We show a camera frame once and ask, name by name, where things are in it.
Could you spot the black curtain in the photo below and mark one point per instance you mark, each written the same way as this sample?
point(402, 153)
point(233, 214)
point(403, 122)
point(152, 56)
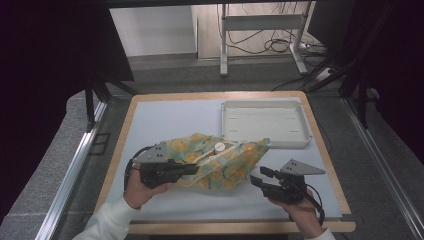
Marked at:
point(40, 66)
point(403, 66)

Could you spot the person's right hand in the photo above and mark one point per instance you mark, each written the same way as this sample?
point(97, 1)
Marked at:
point(305, 216)

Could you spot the lemon print cloth bag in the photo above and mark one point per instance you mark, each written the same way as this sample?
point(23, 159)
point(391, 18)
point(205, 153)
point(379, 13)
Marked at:
point(230, 170)

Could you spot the white metal desk frame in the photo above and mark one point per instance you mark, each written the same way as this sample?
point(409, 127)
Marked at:
point(260, 22)

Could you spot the white plastic tray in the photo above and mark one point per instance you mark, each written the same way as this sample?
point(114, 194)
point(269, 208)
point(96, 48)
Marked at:
point(263, 123)

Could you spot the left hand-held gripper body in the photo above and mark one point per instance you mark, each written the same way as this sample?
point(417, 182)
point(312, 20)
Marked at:
point(156, 171)

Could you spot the pale grey table mat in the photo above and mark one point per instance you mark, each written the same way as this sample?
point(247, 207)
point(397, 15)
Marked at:
point(173, 116)

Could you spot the white power strip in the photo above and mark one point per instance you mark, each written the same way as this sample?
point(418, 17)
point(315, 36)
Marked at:
point(324, 74)

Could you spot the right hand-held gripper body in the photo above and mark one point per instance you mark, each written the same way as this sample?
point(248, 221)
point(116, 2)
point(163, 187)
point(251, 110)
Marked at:
point(290, 188)

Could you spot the black metal stand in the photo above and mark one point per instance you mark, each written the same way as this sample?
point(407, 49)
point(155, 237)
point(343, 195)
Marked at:
point(361, 100)
point(89, 106)

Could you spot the black floor bracket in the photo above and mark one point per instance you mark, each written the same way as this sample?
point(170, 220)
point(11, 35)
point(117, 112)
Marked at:
point(99, 144)

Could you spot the person's left hand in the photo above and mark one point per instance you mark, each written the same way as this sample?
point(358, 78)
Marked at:
point(136, 193)

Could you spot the aluminium rail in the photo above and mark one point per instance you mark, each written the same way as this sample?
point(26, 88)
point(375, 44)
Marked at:
point(380, 166)
point(71, 173)

